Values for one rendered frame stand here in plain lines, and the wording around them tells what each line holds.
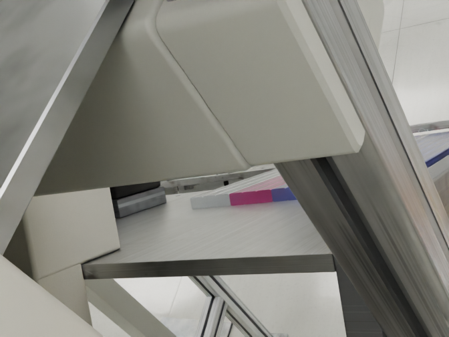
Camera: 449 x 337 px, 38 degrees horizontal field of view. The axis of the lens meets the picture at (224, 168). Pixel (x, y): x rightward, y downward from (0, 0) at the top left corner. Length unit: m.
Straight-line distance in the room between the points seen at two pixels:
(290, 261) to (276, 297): 1.53
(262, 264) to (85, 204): 0.14
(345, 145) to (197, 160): 0.05
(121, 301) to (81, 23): 1.49
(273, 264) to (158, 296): 1.75
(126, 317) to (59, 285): 1.26
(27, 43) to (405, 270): 0.18
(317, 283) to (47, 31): 1.68
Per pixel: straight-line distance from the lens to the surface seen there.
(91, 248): 0.44
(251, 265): 0.36
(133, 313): 1.70
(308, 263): 0.35
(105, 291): 1.62
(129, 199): 0.66
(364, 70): 0.23
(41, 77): 0.18
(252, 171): 0.93
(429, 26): 2.42
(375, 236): 0.29
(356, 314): 0.35
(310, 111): 0.20
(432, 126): 1.03
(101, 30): 0.19
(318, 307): 1.81
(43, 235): 0.41
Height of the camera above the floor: 1.46
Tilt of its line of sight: 40 degrees down
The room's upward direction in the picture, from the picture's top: 36 degrees counter-clockwise
